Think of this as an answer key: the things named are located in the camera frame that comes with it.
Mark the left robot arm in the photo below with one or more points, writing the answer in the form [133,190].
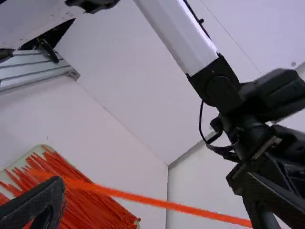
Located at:
[181,35]

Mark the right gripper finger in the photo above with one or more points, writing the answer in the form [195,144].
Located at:
[43,193]

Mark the silver rails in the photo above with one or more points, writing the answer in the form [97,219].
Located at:
[31,69]

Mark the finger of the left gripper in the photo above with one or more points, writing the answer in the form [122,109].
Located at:
[269,198]

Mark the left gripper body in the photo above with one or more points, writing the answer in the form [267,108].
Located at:
[281,164]

